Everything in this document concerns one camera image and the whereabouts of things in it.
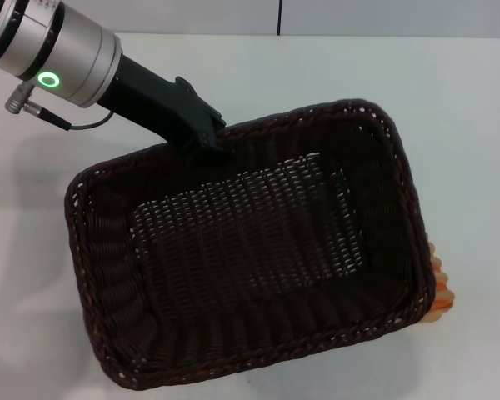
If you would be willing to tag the orange striped bread loaf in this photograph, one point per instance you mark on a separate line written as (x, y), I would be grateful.
(441, 301)

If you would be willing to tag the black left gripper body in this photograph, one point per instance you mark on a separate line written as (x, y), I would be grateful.
(158, 104)

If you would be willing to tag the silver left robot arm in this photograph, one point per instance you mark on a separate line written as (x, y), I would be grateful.
(62, 46)

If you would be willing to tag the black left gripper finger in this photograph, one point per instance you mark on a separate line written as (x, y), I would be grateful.
(193, 157)
(221, 143)

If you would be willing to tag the dark brown woven wicker basket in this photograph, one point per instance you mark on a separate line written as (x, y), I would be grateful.
(241, 250)

